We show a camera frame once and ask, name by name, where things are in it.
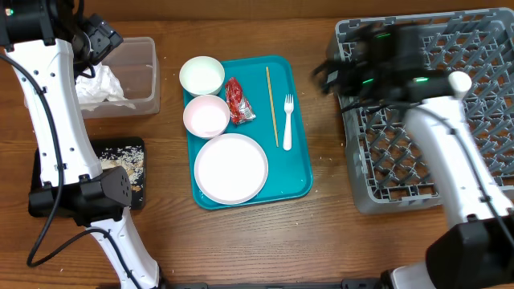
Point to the rice and peanuts pile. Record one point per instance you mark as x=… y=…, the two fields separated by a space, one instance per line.
x=130 y=157

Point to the black tray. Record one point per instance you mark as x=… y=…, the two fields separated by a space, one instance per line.
x=121 y=184

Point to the white paper cup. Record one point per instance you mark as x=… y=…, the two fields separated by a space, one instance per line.
x=460 y=83

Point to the teal serving tray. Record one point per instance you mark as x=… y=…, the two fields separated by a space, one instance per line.
x=289 y=172

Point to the white plastic fork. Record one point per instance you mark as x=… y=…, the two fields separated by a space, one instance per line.
x=288 y=108

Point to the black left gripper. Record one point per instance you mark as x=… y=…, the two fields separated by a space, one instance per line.
x=79 y=70

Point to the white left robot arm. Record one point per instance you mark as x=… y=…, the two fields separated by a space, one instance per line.
x=50 y=44

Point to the clear plastic bin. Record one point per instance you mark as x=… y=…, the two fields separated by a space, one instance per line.
x=134 y=63

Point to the white bowl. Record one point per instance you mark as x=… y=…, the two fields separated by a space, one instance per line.
x=202 y=75

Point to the red snack wrapper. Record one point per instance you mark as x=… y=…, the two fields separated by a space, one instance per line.
x=239 y=106

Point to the wooden chopstick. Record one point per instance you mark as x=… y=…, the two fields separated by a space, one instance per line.
x=272 y=106

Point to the large white plate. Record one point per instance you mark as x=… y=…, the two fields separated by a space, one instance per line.
x=231 y=169

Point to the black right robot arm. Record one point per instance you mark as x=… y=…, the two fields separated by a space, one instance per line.
x=387 y=68

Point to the white napkin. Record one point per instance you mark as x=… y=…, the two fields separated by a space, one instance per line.
x=104 y=87

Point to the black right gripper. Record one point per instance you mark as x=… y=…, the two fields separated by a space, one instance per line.
x=347 y=84

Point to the pink bowl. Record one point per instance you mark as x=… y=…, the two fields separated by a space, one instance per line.
x=206 y=116

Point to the grey dishwasher rack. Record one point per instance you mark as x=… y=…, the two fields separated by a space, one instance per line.
x=386 y=170

